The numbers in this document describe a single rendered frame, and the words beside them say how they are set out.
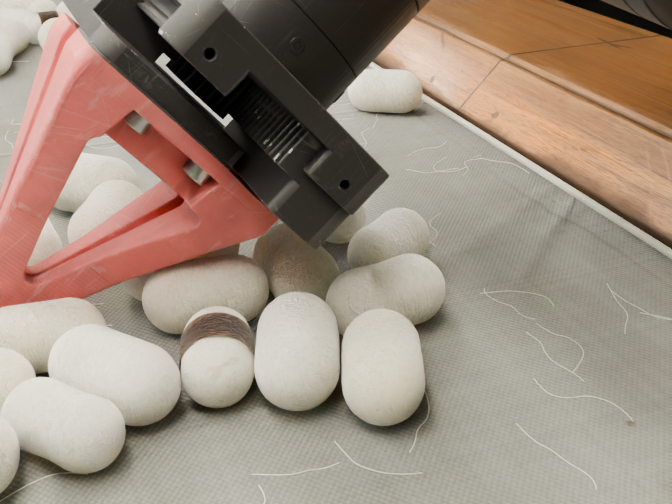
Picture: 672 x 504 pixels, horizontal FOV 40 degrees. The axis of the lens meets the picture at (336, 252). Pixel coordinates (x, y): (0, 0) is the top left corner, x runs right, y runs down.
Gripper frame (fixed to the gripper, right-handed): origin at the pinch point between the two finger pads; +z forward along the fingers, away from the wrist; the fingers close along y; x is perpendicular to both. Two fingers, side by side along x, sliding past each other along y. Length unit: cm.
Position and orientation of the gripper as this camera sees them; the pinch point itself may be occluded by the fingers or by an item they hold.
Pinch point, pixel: (9, 290)
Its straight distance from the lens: 26.2
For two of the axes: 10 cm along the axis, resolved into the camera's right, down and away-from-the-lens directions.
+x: 6.2, 5.5, 5.6
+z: -6.9, 7.2, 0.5
